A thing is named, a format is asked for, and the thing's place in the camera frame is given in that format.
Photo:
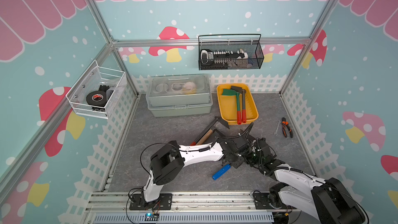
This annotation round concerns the small silver wrench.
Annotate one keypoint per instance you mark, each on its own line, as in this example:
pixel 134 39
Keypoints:
pixel 277 128

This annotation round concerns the black socket set holder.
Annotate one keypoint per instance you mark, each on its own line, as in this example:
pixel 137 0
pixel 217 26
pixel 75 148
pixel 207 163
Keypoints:
pixel 208 57

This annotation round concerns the green hoe red handle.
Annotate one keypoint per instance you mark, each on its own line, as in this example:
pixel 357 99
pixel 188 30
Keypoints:
pixel 238 105

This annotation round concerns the chrome tool blue handle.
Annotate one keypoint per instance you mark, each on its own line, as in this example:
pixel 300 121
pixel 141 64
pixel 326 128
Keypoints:
pixel 227 166

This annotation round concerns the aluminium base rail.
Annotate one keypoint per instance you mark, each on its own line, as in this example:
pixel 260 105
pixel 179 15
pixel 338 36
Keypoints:
pixel 231 207

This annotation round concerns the yellow plastic storage box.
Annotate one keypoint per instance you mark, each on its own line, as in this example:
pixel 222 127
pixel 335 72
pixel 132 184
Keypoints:
pixel 251 109

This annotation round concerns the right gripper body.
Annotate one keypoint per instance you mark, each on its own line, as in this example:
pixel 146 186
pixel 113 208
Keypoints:
pixel 254 160

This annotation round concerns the green lidded toolbox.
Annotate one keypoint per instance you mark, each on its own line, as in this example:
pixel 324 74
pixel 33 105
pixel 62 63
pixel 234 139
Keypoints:
pixel 170 96

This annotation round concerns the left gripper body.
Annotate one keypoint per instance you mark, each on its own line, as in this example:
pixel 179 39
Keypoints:
pixel 236 160

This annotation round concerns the black wire mesh basket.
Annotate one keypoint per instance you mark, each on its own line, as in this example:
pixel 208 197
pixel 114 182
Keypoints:
pixel 249 43

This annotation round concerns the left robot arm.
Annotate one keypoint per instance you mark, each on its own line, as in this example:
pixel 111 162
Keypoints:
pixel 170 159

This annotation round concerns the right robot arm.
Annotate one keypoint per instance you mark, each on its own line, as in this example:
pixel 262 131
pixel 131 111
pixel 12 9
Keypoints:
pixel 326 200

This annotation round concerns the white wire wall basket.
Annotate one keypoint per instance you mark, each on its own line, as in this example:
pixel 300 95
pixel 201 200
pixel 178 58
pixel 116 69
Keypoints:
pixel 97 78

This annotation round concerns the black tape roll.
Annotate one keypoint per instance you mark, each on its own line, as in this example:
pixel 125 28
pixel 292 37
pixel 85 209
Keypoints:
pixel 97 98

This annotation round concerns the green circuit board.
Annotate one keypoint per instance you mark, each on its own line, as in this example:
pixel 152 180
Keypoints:
pixel 152 217

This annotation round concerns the black pick red handle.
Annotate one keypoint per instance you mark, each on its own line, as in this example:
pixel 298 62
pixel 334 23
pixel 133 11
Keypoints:
pixel 211 126

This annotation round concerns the wooden handle hammer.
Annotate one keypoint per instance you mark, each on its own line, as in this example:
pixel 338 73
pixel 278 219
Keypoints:
pixel 210 136

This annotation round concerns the orange black pliers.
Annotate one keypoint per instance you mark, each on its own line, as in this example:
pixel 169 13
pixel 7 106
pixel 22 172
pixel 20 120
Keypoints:
pixel 286 129

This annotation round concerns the black hoe red handle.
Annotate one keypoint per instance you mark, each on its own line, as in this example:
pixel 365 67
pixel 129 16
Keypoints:
pixel 243 117

